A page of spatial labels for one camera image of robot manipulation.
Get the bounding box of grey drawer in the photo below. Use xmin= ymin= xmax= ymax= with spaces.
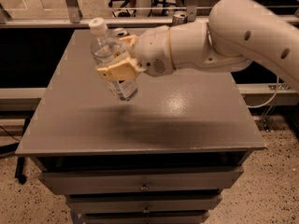
xmin=39 ymin=166 xmax=244 ymax=195
xmin=66 ymin=193 xmax=221 ymax=214
xmin=84 ymin=211 xmax=209 ymax=224

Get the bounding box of gold soda can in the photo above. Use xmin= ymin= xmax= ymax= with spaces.
xmin=112 ymin=28 xmax=129 ymax=37

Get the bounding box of clear plastic water bottle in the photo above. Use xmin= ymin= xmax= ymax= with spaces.
xmin=89 ymin=18 xmax=137 ymax=101

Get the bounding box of top grey drawer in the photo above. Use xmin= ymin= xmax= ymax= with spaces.
xmin=39 ymin=166 xmax=244 ymax=195

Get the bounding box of bottom grey drawer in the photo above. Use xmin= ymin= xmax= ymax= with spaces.
xmin=84 ymin=211 xmax=209 ymax=224

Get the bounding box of grey drawer cabinet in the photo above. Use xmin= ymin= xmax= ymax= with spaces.
xmin=14 ymin=26 xmax=267 ymax=224

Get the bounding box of black stand leg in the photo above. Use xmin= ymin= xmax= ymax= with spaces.
xmin=15 ymin=118 xmax=31 ymax=185

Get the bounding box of white cable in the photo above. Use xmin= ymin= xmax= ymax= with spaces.
xmin=247 ymin=76 xmax=280 ymax=109

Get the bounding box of silver slim drink can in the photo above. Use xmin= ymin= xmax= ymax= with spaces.
xmin=172 ymin=11 xmax=188 ymax=26

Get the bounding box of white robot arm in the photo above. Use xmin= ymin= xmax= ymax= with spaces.
xmin=97 ymin=0 xmax=299 ymax=91

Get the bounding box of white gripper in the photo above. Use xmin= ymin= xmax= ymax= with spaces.
xmin=96 ymin=26 xmax=175 ymax=81

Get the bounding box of metal railing frame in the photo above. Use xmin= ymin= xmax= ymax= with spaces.
xmin=0 ymin=0 xmax=299 ymax=28

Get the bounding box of middle grey drawer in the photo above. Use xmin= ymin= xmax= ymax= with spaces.
xmin=66 ymin=193 xmax=221 ymax=214

